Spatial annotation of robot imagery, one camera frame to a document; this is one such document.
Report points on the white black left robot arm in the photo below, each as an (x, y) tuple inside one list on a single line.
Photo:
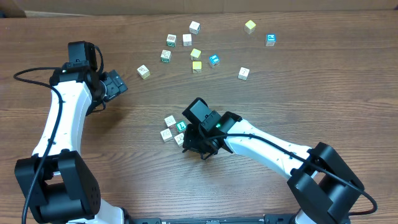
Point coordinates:
[(57, 184)]

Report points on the red K wooden block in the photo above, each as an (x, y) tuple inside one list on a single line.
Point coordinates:
[(166, 135)]

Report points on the teal J wooden block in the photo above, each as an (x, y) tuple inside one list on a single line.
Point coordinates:
[(194, 27)]

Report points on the plain white wooden block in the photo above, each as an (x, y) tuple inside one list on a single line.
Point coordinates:
[(179, 139)]

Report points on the blue T wooden block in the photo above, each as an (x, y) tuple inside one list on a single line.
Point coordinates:
[(243, 73)]

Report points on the green B wooden block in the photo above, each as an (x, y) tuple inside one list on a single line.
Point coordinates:
[(171, 40)]

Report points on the pale yellow top block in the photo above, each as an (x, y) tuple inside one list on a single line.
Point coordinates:
[(195, 54)]

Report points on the blue top wooden block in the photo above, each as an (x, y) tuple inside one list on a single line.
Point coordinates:
[(214, 61)]

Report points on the dark red wooden block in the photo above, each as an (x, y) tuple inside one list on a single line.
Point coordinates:
[(187, 40)]

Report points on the yellow top wooden block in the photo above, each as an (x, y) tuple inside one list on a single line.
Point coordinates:
[(196, 67)]

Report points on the far blue wooden block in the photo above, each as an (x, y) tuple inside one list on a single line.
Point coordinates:
[(270, 40)]

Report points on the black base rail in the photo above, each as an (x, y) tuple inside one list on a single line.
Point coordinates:
[(217, 221)]

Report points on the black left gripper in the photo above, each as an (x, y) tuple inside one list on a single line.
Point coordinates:
[(116, 83)]

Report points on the green top wooden block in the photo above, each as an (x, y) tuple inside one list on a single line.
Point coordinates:
[(181, 126)]

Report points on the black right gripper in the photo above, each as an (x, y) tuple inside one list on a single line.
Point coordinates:
[(193, 140)]

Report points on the green framed wooden block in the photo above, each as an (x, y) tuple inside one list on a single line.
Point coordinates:
[(166, 56)]

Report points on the far yellow wooden block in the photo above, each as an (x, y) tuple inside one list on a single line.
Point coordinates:
[(249, 27)]

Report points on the red letter wooden block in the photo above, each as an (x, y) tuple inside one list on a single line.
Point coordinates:
[(170, 121)]

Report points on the yellow S wooden block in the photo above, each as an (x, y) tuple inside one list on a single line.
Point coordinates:
[(143, 71)]

